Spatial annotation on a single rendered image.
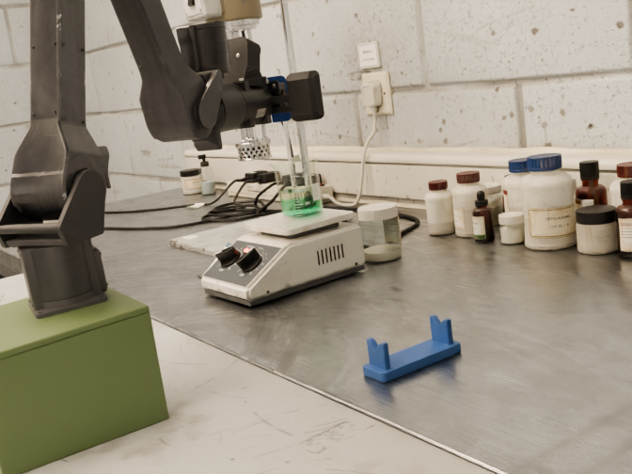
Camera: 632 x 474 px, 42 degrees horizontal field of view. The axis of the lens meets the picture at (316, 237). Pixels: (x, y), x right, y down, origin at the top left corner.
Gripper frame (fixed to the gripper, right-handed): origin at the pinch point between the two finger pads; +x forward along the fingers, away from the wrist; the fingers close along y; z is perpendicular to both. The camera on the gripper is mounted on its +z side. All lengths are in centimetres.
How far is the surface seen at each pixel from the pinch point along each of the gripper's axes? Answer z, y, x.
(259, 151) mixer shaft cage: -10.1, 23.0, 29.6
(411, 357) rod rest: -25.1, -28.2, -29.0
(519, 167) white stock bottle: -15.2, -26.2, 23.5
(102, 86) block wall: 8, 149, 131
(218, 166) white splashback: -19, 72, 85
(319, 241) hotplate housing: -19.6, -5.1, -2.7
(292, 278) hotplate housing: -23.6, -2.9, -7.2
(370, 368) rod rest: -25.1, -25.2, -32.0
